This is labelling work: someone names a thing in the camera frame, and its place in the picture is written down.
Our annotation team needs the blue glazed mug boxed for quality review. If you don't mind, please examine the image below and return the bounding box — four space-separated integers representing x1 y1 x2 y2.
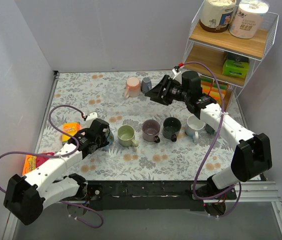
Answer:
102 129 114 151

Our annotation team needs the small dark grey-blue mug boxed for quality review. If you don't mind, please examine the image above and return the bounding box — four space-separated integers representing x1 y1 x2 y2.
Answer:
141 77 152 94

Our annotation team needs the green mug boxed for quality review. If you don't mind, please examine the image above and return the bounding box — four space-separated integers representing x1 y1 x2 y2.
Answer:
117 125 139 148

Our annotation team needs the pink mug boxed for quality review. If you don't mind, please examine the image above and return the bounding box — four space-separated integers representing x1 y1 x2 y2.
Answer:
124 77 141 99

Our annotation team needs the dark grey mug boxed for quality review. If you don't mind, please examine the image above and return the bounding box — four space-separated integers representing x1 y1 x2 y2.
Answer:
162 117 182 142

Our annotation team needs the lilac mug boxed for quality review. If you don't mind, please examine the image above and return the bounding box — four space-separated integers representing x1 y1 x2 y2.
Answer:
142 119 160 144

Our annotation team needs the white and blue mug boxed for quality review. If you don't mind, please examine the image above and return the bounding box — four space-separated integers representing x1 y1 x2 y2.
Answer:
185 115 205 141

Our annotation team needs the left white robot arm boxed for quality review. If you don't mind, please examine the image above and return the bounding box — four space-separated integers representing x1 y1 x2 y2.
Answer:
3 118 110 225

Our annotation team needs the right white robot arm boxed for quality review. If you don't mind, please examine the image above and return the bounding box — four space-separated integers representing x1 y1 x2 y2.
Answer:
145 71 272 200

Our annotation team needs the yellow orange sponge pack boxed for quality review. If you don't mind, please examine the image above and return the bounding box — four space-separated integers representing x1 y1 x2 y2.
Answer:
62 122 81 145

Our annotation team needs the shelf sponge pack back left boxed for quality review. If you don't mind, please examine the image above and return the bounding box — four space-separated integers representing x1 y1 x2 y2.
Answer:
200 76 213 95

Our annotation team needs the shelf sponge pack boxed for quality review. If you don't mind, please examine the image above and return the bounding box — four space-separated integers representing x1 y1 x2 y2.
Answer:
209 82 229 105
200 76 213 95

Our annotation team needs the shelf sponge pack back right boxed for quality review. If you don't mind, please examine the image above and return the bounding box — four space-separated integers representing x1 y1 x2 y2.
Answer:
209 82 229 105

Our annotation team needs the green tissue pack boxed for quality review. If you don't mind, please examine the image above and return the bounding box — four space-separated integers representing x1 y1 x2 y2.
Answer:
222 59 249 79

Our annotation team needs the pink box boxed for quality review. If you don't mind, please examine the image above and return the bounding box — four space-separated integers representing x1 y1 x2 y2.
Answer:
35 152 54 167

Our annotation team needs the brown toilet paper roll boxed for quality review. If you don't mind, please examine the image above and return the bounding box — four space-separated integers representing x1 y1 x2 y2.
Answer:
199 0 237 33

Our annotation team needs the pink toilet paper roll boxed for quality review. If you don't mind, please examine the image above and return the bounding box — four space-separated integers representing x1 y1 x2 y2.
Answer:
229 0 269 39

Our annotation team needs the white wire wooden shelf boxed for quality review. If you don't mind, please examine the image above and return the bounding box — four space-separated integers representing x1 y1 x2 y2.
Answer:
182 5 279 107

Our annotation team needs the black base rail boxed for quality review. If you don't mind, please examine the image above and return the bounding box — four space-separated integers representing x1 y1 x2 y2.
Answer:
55 178 241 218

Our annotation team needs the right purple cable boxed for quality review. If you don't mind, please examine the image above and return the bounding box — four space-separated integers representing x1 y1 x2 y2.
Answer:
178 61 243 219

